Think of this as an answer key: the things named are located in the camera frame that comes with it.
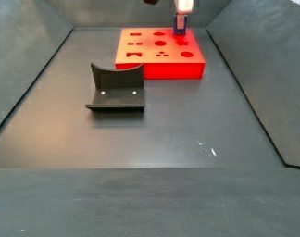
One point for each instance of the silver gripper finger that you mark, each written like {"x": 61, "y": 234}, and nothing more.
{"x": 184, "y": 7}

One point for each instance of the blue square-circle peg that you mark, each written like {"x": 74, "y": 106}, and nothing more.
{"x": 180, "y": 24}

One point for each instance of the red shape-sorting block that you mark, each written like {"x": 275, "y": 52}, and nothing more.
{"x": 172, "y": 57}

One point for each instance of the black curved holder stand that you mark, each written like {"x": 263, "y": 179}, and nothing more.
{"x": 118, "y": 88}

